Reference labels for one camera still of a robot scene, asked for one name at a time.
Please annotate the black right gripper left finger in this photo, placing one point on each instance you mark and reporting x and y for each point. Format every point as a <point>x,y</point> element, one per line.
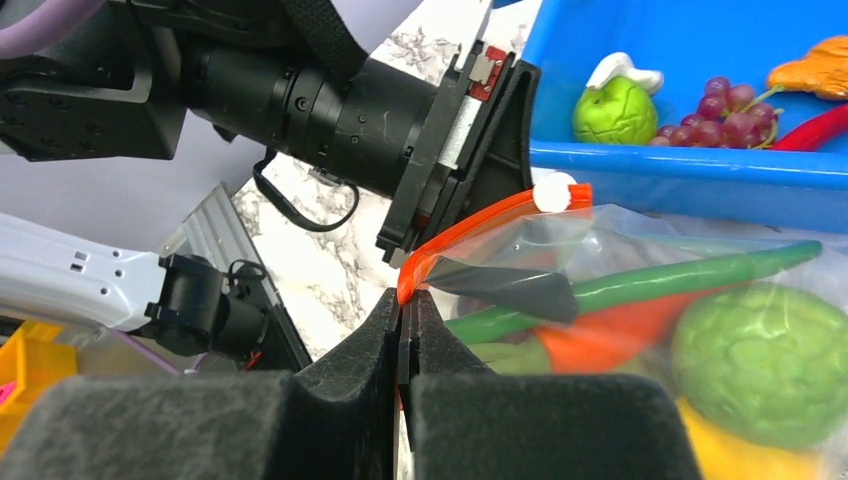
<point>335,419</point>

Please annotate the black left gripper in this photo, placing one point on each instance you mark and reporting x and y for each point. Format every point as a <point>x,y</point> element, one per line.
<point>439,153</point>

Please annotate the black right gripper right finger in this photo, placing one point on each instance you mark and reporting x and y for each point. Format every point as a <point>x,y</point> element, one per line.
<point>467,422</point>

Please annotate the orange carrot toy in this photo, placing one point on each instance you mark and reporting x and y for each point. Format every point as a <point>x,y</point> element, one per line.
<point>603,340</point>

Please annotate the yellow bell pepper toy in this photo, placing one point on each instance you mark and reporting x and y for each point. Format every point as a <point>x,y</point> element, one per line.
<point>723,456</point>

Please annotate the clear zip bag orange zipper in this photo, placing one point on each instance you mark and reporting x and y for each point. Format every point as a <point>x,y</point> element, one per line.
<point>520,244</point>

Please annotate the green artichoke toy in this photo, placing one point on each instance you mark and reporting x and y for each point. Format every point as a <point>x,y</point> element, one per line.
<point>765,362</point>

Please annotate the green cabbage toy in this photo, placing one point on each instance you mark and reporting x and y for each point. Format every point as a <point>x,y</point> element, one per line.
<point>527,357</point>

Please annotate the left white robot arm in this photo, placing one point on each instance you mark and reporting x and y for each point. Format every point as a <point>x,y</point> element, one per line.
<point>100,79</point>

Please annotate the green lime toy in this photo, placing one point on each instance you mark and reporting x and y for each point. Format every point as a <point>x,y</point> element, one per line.
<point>620,113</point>

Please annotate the white mushroom toy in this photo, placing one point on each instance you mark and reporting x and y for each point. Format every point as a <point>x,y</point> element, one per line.
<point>620,64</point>

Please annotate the blue plastic bin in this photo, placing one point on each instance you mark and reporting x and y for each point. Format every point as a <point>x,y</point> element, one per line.
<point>691,42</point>

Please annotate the red grapes toy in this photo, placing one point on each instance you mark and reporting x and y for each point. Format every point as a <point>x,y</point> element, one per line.
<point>727,116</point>

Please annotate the yellow bin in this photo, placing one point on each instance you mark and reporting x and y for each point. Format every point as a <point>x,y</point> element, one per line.
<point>31,362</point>

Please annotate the red chili toy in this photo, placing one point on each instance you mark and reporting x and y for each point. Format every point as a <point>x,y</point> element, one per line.
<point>816,132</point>

